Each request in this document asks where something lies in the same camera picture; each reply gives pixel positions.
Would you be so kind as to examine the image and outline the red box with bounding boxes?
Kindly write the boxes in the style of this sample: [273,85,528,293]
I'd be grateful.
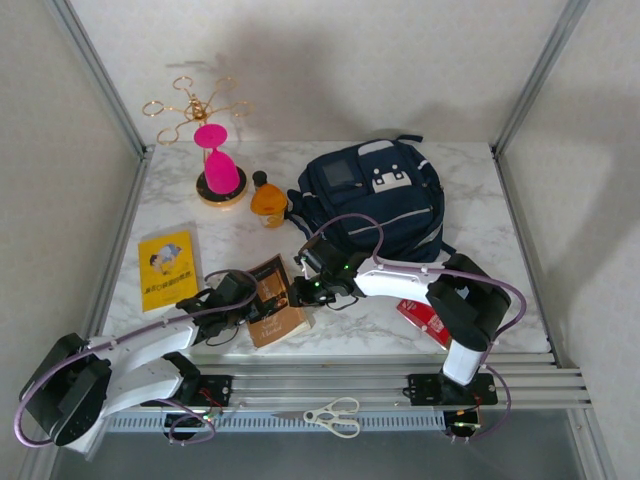
[396,298,454,351]

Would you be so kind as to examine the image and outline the jar with orange lid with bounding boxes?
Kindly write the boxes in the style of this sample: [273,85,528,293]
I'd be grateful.
[249,183,290,230]

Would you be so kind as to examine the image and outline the aluminium front rail bed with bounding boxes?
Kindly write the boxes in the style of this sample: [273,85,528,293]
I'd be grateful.
[47,352,594,414]

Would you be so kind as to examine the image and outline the aluminium frame post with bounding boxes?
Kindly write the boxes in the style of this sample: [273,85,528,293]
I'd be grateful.
[47,0,156,161]
[492,0,591,157]

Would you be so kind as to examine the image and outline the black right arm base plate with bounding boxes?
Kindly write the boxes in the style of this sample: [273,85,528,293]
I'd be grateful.
[407,372,499,407]

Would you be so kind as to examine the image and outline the grey slotted cable duct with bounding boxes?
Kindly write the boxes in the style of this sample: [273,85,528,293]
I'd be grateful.
[107,412,446,434]

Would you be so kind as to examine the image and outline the brown book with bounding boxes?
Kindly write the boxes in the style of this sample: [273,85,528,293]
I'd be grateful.
[244,253,314,351]

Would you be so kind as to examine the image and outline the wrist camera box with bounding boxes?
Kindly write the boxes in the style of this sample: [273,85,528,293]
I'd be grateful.
[297,239,332,274]
[212,273,247,304]

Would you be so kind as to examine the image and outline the pink goblet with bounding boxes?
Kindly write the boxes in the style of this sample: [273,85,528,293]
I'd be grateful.
[193,123,241,195]

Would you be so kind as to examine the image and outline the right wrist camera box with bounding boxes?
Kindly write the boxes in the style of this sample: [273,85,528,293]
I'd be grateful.
[297,239,332,274]

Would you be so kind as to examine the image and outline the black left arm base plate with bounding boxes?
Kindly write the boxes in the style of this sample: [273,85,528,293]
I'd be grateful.
[164,373,234,407]

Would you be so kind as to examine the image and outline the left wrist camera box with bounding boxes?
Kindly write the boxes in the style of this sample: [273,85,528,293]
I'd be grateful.
[212,273,247,304]

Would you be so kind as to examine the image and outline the white handled scissors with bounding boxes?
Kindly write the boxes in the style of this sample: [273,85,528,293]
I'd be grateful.
[272,396,362,440]

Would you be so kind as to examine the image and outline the gold glass holder stand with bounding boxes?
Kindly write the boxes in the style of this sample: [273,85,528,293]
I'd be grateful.
[142,75,254,211]

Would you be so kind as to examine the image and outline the yellow book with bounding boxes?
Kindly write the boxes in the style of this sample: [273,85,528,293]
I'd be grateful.
[137,228,204,315]

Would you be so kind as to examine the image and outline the navy blue backpack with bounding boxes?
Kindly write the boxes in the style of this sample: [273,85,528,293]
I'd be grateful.
[285,133,459,264]

